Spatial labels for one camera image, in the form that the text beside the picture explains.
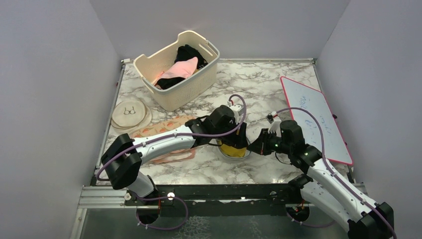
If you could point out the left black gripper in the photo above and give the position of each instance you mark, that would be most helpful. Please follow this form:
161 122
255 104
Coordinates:
237 139

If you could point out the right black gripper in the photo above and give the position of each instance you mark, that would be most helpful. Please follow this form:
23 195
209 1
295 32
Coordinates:
260 146

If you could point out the yellow bra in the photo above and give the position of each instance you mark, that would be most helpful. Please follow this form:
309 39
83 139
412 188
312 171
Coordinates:
232 151

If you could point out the white mesh cylindrical laundry bag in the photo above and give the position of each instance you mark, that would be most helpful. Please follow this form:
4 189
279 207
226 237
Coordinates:
234 146

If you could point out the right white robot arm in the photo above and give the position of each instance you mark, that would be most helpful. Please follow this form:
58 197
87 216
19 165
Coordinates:
322 185

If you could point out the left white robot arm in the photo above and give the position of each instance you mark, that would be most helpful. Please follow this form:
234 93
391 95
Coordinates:
122 160

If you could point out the floral peach mesh laundry bag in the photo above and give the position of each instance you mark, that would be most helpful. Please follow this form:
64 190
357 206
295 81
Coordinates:
162 127

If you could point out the cream perforated laundry basket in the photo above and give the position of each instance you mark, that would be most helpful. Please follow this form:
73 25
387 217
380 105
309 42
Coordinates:
149 67

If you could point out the round beige bra wash bag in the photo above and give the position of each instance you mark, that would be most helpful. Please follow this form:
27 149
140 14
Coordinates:
130 115

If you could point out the pink garment in basket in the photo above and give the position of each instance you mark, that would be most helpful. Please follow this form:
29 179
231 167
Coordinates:
182 69

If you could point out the pink framed whiteboard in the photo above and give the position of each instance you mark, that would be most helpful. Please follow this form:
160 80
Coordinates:
309 108

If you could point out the black garment in basket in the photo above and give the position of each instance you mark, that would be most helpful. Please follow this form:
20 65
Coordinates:
184 53

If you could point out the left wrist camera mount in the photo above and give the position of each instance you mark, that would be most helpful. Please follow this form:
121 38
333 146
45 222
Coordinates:
238 111

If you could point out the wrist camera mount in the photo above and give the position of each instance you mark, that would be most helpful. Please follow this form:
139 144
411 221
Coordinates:
274 121
238 111

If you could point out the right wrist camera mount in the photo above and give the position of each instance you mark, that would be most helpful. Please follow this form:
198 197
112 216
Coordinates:
274 121

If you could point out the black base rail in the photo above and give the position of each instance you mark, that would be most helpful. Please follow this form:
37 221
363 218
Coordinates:
216 200

